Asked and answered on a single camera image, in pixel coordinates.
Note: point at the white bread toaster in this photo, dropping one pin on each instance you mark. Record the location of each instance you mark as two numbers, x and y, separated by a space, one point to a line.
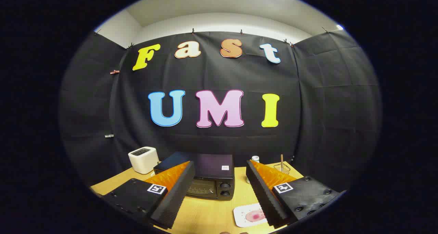
142 162

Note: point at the black backdrop cloth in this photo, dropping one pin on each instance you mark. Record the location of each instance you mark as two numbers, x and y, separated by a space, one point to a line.
212 76

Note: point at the white square plate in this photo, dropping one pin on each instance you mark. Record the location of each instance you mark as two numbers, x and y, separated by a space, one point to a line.
241 215

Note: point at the black toaster oven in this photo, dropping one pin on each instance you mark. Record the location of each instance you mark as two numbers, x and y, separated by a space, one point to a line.
212 165

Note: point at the pink round ham slice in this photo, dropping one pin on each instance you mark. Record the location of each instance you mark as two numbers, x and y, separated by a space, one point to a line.
255 216

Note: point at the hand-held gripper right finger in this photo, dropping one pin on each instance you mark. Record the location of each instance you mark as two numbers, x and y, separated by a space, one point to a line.
265 196

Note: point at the white plastic bottle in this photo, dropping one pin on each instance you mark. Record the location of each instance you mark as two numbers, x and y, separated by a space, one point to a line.
255 158

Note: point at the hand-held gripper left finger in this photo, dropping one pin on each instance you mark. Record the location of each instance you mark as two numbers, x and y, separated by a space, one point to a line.
178 193

